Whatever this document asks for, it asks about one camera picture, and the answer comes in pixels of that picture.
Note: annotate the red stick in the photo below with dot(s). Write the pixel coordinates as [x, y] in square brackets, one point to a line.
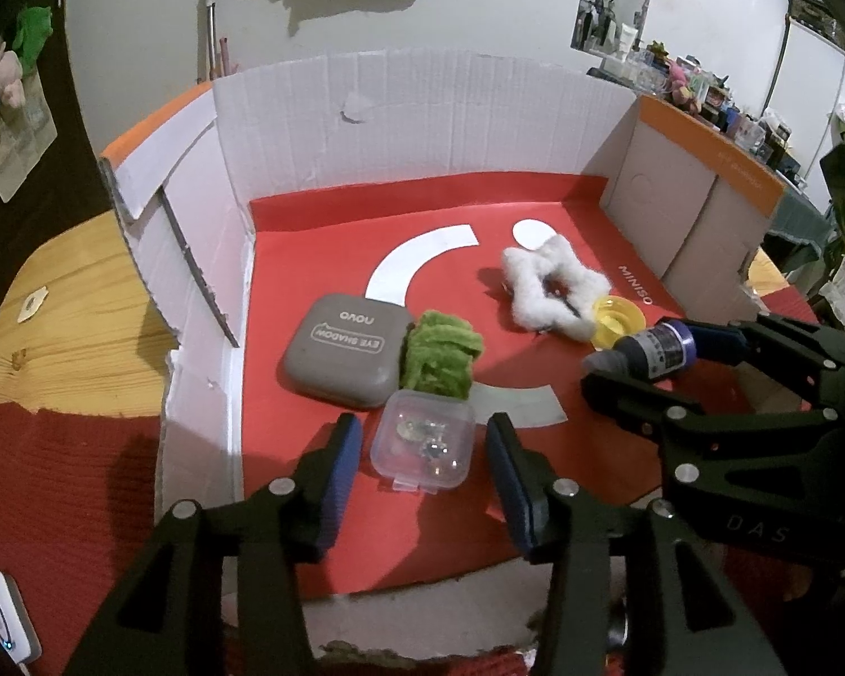
[223, 56]

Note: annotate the green plush toy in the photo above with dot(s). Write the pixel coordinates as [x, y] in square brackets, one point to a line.
[32, 32]

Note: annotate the yellow bottle cap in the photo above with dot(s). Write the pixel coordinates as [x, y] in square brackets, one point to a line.
[616, 320]

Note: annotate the white wardrobe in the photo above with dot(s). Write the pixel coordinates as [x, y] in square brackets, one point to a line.
[813, 63]

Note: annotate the metal pole with red cap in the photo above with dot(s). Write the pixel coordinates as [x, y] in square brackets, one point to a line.
[208, 28]

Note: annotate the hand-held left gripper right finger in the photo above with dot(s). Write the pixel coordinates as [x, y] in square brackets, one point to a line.
[510, 486]

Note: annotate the grey eyeshadow case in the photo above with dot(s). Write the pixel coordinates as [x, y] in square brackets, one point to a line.
[345, 352]

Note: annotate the orange cardboard box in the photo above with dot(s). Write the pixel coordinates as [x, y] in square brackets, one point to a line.
[408, 127]

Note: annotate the small clear plastic box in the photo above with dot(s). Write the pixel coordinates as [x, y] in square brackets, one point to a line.
[422, 440]

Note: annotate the small wooden tag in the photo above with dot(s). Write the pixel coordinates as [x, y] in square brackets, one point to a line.
[32, 304]

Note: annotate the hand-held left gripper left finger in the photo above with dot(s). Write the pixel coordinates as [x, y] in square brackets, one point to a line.
[341, 479]

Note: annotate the brown paper bag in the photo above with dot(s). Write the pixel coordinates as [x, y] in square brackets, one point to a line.
[21, 155]

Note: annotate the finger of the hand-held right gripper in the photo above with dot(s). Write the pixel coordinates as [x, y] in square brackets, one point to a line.
[718, 341]
[627, 387]

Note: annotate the dark blue small bottle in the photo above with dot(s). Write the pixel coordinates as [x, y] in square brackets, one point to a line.
[651, 352]

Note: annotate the red knitted mat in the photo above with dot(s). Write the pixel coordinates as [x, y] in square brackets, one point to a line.
[63, 493]

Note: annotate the white fluffy scrunchie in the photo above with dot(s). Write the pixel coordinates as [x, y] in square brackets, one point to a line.
[535, 292]

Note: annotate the green fuzzy scrunchie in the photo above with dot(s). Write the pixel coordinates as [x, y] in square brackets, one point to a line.
[440, 352]

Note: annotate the white square charger device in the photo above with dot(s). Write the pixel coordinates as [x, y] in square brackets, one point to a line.
[7, 620]

